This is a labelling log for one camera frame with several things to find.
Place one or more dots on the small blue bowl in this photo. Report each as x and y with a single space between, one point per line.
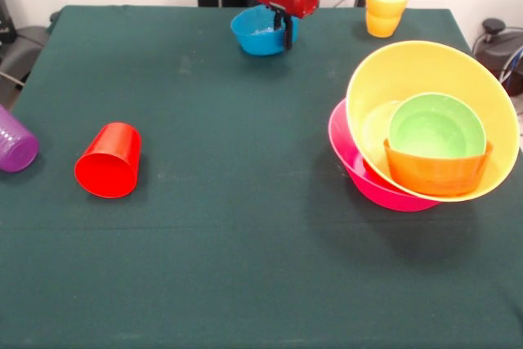
257 42

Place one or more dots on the large orange bowl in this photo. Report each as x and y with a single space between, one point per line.
429 67

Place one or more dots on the small green bowl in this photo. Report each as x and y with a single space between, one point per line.
437 128

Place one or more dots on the small orange bowl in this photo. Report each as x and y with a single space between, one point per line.
437 177

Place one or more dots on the red cup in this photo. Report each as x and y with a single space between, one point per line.
108 169

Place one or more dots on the large pink bowl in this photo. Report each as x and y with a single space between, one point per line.
347 161

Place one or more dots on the dark green tablecloth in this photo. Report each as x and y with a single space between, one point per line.
245 263

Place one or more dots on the purple cup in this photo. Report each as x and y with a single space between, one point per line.
14 144

